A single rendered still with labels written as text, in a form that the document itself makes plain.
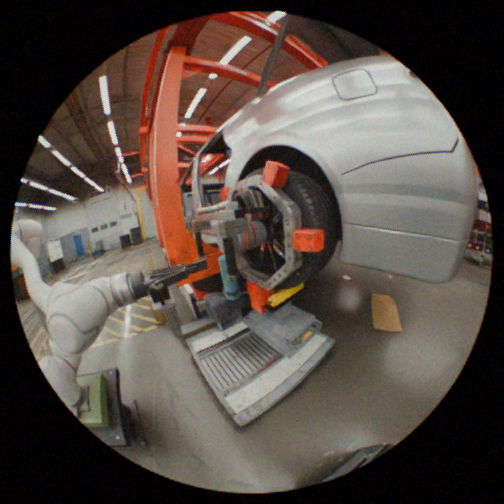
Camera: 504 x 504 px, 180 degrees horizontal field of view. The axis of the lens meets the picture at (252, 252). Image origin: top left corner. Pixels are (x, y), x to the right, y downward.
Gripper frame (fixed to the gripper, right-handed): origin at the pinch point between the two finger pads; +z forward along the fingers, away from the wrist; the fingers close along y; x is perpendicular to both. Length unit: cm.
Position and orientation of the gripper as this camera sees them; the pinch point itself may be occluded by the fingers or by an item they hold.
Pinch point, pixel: (196, 266)
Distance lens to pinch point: 47.7
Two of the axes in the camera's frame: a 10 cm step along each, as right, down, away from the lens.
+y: 6.0, 1.6, -7.9
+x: -1.1, -9.5, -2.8
